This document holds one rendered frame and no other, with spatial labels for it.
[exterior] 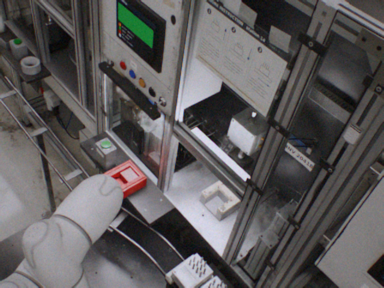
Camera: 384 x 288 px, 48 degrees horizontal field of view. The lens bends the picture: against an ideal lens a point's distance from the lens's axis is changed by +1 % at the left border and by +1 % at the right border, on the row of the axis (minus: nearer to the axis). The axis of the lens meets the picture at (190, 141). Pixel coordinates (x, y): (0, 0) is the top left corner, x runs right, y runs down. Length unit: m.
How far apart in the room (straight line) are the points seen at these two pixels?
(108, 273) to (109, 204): 0.79
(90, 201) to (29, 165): 2.05
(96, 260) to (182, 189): 0.48
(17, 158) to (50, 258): 2.18
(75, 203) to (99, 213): 0.07
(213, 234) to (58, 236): 0.84
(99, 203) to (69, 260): 0.16
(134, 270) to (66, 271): 0.83
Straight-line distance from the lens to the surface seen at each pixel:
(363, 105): 0.98
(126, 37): 1.54
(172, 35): 1.35
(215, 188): 1.86
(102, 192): 1.20
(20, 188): 3.09
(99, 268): 1.97
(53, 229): 1.12
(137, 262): 1.98
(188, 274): 1.69
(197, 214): 1.85
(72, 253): 1.15
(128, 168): 1.91
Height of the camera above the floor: 2.45
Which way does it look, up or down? 47 degrees down
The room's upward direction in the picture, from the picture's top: 11 degrees clockwise
